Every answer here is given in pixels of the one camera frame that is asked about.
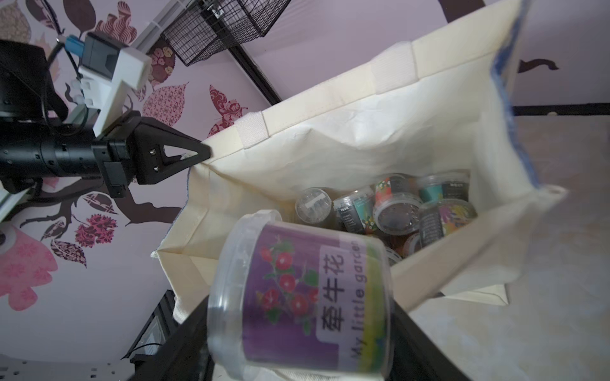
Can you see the red label seed jar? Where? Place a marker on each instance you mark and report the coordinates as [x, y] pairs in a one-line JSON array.
[[396, 207]]

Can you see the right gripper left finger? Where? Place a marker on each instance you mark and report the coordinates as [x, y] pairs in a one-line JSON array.
[[185, 356]]

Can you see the green label seed jar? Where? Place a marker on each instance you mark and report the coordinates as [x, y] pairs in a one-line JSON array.
[[446, 185]]

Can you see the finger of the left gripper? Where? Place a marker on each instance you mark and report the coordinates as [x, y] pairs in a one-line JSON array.
[[153, 169], [160, 144]]

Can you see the orange label seed jar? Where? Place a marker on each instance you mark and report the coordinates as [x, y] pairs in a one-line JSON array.
[[438, 219]]

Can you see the white slotted cable duct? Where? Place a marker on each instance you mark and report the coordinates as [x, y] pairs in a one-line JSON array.
[[18, 369]]

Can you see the black wire basket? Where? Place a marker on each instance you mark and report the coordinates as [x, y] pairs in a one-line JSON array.
[[206, 28]]

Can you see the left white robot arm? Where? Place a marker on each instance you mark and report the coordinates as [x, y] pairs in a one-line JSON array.
[[42, 138]]

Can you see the aluminium rail left wall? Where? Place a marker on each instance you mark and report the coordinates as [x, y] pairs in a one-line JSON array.
[[153, 31]]

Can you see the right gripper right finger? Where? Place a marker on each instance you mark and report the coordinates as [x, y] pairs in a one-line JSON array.
[[415, 356]]

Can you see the purple label seed jar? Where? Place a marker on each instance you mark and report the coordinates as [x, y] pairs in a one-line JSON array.
[[301, 298]]

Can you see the clear seed jar dark lid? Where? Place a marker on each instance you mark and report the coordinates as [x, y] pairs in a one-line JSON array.
[[314, 207]]

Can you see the cream canvas tote bag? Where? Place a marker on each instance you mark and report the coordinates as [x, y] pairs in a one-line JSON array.
[[419, 108]]

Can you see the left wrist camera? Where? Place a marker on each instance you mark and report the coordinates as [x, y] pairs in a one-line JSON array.
[[109, 70]]

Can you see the grey clear seed jar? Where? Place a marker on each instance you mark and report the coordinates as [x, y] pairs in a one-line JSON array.
[[355, 211]]

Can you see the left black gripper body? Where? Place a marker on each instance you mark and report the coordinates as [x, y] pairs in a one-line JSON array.
[[108, 157]]

